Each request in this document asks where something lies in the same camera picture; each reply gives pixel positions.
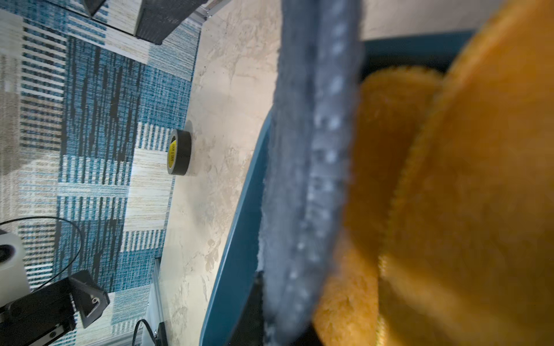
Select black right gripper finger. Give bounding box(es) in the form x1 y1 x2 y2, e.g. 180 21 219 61
227 271 265 346

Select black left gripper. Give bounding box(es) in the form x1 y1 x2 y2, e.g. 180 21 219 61
1 270 111 345

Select orange fleece insole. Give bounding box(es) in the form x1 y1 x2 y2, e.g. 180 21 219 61
312 66 443 345
377 1 553 345

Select teal plastic storage box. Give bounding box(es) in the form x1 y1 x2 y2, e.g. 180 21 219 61
199 30 474 345

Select roll of tape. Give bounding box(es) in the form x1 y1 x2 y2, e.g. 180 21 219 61
167 129 192 176

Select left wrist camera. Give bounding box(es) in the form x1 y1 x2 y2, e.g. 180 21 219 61
0 230 30 306

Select black wire shelf rack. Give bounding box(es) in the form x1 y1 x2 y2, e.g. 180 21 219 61
66 1 212 49

